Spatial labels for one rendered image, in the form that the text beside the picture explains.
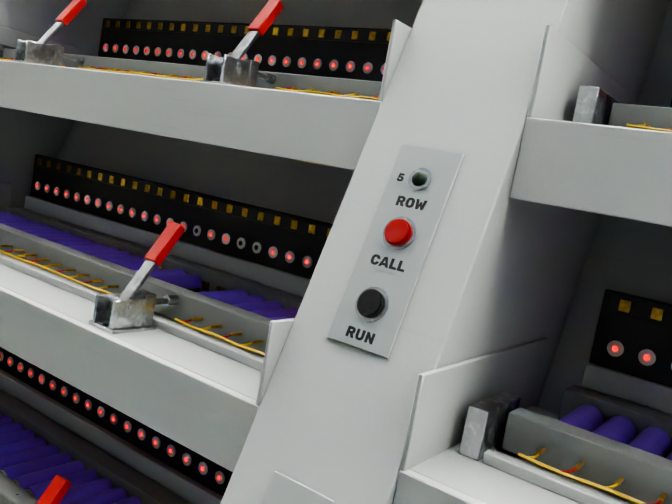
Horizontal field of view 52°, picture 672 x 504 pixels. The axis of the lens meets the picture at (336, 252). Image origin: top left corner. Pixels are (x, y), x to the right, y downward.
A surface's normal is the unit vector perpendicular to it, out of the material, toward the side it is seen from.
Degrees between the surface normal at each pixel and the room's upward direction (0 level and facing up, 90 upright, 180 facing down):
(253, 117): 110
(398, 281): 90
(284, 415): 90
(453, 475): 20
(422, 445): 90
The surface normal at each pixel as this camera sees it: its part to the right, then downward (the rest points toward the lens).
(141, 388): -0.57, -0.01
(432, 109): -0.47, -0.35
